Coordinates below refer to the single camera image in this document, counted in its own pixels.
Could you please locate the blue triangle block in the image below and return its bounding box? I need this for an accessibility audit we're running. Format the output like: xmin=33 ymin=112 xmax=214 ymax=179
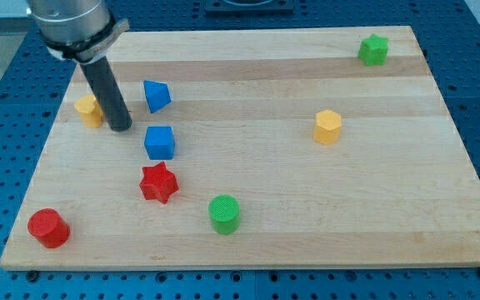
xmin=143 ymin=80 xmax=171 ymax=113

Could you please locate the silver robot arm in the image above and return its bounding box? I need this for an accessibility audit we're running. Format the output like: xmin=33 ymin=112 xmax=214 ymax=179
xmin=27 ymin=0 xmax=130 ymax=64

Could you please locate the yellow hexagon block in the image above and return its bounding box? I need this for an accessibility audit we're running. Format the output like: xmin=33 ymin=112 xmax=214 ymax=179
xmin=312 ymin=110 xmax=342 ymax=145

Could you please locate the green cylinder block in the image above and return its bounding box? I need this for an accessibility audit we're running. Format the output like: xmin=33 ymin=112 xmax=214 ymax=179
xmin=208 ymin=194 xmax=240 ymax=235

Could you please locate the blue cube block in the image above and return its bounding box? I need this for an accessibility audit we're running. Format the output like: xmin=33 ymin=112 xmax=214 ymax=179
xmin=143 ymin=126 xmax=176 ymax=160

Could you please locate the wooden board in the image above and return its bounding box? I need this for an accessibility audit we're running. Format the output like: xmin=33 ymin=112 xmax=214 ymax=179
xmin=0 ymin=26 xmax=480 ymax=272

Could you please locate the red star block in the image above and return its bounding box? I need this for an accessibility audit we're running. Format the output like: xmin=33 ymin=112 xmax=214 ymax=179
xmin=139 ymin=162 xmax=179 ymax=204

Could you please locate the yellow block behind tool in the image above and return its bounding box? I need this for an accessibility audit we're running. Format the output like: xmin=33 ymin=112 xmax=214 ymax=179
xmin=73 ymin=94 xmax=103 ymax=128

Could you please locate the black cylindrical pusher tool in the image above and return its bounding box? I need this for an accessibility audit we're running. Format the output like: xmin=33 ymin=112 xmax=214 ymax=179
xmin=80 ymin=57 xmax=133 ymax=133

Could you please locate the green star block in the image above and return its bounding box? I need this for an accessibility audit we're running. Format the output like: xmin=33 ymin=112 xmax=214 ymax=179
xmin=357 ymin=33 xmax=389 ymax=66

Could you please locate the red cylinder block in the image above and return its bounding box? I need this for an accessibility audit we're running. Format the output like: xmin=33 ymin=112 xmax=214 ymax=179
xmin=27 ymin=208 xmax=71 ymax=248

